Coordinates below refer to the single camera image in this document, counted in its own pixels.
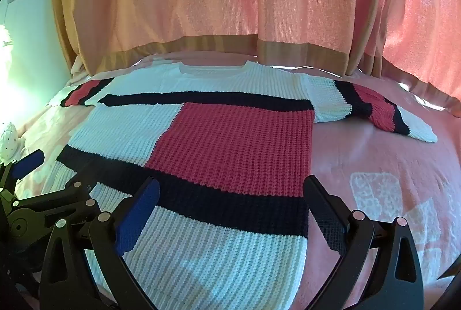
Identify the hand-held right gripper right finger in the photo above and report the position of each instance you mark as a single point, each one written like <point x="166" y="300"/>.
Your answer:
<point x="326" y="214"/>

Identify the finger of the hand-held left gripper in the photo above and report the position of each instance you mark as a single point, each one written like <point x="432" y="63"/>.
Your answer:
<point x="61" y="204"/>
<point x="27" y="164"/>

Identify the white fluffy object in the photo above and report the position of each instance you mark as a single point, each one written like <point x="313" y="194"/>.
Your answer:
<point x="4" y="40"/>

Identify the white red navy knit sweater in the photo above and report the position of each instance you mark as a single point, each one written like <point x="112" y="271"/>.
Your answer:
<point x="234" y="137"/>

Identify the white dotted plush toy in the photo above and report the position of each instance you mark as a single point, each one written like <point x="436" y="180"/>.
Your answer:
<point x="8" y="144"/>

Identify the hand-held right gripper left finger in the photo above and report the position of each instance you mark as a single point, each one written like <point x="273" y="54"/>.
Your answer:
<point x="138" y="214"/>

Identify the pink patterned bed blanket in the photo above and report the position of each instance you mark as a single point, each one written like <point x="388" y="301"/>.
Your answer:
<point x="378" y="159"/>

